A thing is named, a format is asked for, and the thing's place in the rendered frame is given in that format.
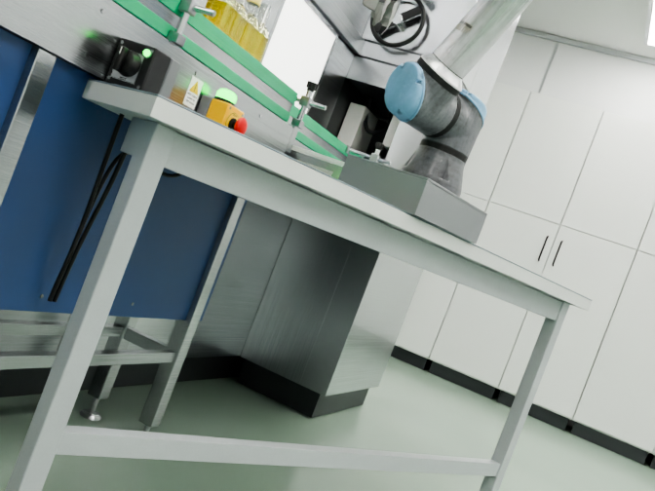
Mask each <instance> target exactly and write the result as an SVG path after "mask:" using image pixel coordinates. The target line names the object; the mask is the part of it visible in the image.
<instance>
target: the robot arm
mask: <svg viewBox="0 0 655 491"><path fill-rule="evenodd" d="M401 1H402V0H364V2H363V4H364V6H365V7H367V8H368V9H370V10H371V16H372V17H373V22H372V25H373V26H376V25H377V24H378V23H379V22H381V23H382V25H381V28H380V31H379V34H380V35H382V34H383V33H384V32H385V31H386V29H387V28H388V27H389V25H390V24H391V22H392V20H393V18H394V17H395V15H396V13H397V11H398V9H399V7H400V5H401ZM532 1H533V0H478V2H477V3H476V4H475V5H474V6H473V7H472V9H471V10H470V11H469V12H468V13H467V14H466V16H465V17H464V18H463V19H462V20H460V22H459V23H458V24H457V25H456V26H455V27H454V29H453V30H452V31H451V32H450V33H449V34H448V35H447V37H446V38H445V39H444V40H443V41H442V43H441V44H440V45H439V46H438V47H437V48H436V50H435V51H434V52H433V53H432V54H427V55H422V56H421V57H420V58H419V59H418V61H416V62H413V61H407V62H405V64H403V63H402V64H400V65H399V66H398V67H397V68H396V69H395V70H394V71H393V72H392V74H391V75H390V77H389V79H388V81H387V84H386V87H385V95H384V99H385V104H386V107H387V108H388V110H389V111H390V112H391V113H392V114H393V115H395V116H396V117H397V118H398V119H399V120H400V121H402V122H405V123H407V124H408V125H410V126H411V127H413V128H414V129H416V130H418V131H419V132H421V133H423V134H424V135H423V137H422V139H421V142H420V144H419V146H418V148H417V150H416V151H415V152H414V153H413V155H412V156H411V157H410V158H409V159H408V160H407V162H406V163H405V164H404V165H403V166H402V168H401V170H405V171H408V172H411V173H415V174H418V175H421V176H425V177H428V178H430V179H432V180H433V181H435V182H436V183H438V184H440V185H441V186H442V187H444V188H445V189H447V190H449V191H450V192H452V193H453V194H455V195H457V196H458V197H460V195H461V191H462V181H463V171H464V167H465V165H466V163H467V160H468V158H469V156H470V153H471V151H472V149H473V147H474V144H475V142H476V140H477V137H478V135H479V133H480V130H481V129H482V127H483V124H484V119H485V117H486V112H487V111H486V107H485V105H484V103H483V102H482V101H481V100H480V99H479V98H478V97H477V96H476V95H474V94H471V93H469V92H468V91H467V90H464V89H462V80H463V78H464V77H465V76H466V75H467V74H468V73H469V72H470V70H471V69H472V68H473V67H474V66H475V65H476V64H477V63H478V61H479V60H480V59H481V58H482V57H483V56H484V55H485V54H486V52H487V51H488V50H489V49H490V48H491V47H492V46H493V45H494V43H495V42H496V41H497V40H498V39H499V38H500V37H501V36H502V34H503V33H504V32H505V31H506V30H507V29H508V28H509V27H510V26H511V24H512V23H513V22H514V21H515V20H516V19H517V18H518V17H519V15H520V14H521V13H522V12H523V11H524V10H525V9H526V7H527V6H528V5H529V4H530V3H531V2H532Z"/></svg>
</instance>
